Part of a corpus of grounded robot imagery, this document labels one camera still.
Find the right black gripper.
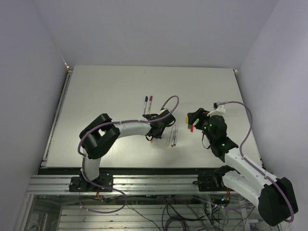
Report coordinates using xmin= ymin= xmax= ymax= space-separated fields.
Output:
xmin=188 ymin=108 xmax=218 ymax=143

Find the purple whiteboard marker pen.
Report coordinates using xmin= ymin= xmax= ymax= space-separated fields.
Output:
xmin=147 ymin=95 xmax=153 ymax=115

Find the blue whiteboard marker pen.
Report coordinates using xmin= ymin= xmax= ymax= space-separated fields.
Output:
xmin=142 ymin=96 xmax=148 ymax=115

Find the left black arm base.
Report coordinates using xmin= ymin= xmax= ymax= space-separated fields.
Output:
xmin=69 ymin=172 xmax=114 ymax=193

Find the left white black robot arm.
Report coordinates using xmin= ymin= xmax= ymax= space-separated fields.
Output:
xmin=77 ymin=109 xmax=176 ymax=191

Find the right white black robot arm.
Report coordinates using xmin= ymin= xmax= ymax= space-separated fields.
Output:
xmin=187 ymin=108 xmax=298 ymax=226

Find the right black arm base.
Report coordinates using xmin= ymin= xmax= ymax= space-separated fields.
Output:
xmin=192 ymin=166 xmax=238 ymax=192

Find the yellow whiteboard marker pen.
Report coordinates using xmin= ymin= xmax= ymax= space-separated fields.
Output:
xmin=167 ymin=126 xmax=174 ymax=147

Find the green whiteboard marker pen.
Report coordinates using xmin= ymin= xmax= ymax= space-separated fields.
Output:
xmin=173 ymin=125 xmax=179 ymax=146

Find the red whiteboard marker pen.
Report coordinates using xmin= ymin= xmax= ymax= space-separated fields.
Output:
xmin=171 ymin=125 xmax=177 ymax=147

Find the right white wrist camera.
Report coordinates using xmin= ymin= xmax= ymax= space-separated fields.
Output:
xmin=207 ymin=102 xmax=226 ymax=117

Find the aluminium frame rail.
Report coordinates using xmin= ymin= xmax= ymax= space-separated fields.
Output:
xmin=26 ymin=175 xmax=227 ymax=196

